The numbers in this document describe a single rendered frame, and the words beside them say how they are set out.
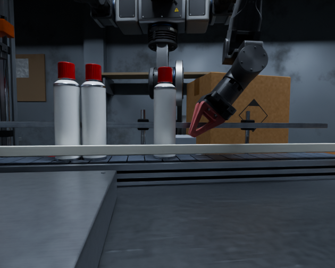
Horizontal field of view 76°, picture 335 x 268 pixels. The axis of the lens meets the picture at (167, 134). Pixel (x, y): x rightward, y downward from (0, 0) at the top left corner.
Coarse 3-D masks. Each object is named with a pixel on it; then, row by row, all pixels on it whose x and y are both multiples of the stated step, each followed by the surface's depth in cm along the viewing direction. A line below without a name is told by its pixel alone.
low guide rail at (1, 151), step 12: (192, 144) 47; (204, 144) 47; (216, 144) 47; (228, 144) 47; (240, 144) 47; (252, 144) 48; (264, 144) 48; (276, 144) 48; (288, 144) 49; (300, 144) 49; (312, 144) 50; (324, 144) 50; (0, 156) 41; (12, 156) 41
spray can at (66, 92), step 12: (60, 72) 44; (72, 72) 45; (60, 84) 43; (72, 84) 44; (60, 96) 43; (72, 96) 44; (60, 108) 43; (72, 108) 44; (60, 120) 44; (72, 120) 44; (60, 132) 44; (72, 132) 44; (60, 144) 44; (72, 144) 44; (60, 156) 44; (72, 156) 45
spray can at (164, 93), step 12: (168, 72) 47; (168, 84) 47; (156, 96) 47; (168, 96) 47; (156, 108) 48; (168, 108) 47; (156, 120) 48; (168, 120) 47; (156, 132) 48; (168, 132) 47; (156, 144) 48; (168, 144) 47; (156, 156) 48; (168, 156) 48
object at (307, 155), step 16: (0, 160) 45; (16, 160) 46; (32, 160) 46; (48, 160) 46; (80, 160) 46; (112, 160) 46; (128, 160) 46; (144, 160) 47; (160, 160) 47; (176, 160) 47; (192, 160) 47; (208, 160) 47; (224, 160) 47; (240, 160) 48; (256, 160) 48
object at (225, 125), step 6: (0, 126) 48; (6, 126) 48; (12, 126) 48; (18, 126) 48; (24, 126) 48; (30, 126) 48; (36, 126) 49; (42, 126) 49; (48, 126) 49; (108, 126) 51; (114, 126) 51; (120, 126) 51; (126, 126) 51; (132, 126) 51; (138, 126) 52; (144, 126) 52; (150, 126) 52; (180, 126) 53; (186, 126) 53; (198, 126) 54; (216, 126) 54; (222, 126) 55; (228, 126) 55; (234, 126) 55; (240, 126) 55; (246, 126) 55; (252, 126) 56; (258, 126) 56; (264, 126) 56; (270, 126) 56; (276, 126) 57; (282, 126) 57; (288, 126) 57; (294, 126) 57; (300, 126) 57; (306, 126) 58; (312, 126) 58; (318, 126) 58; (324, 126) 58
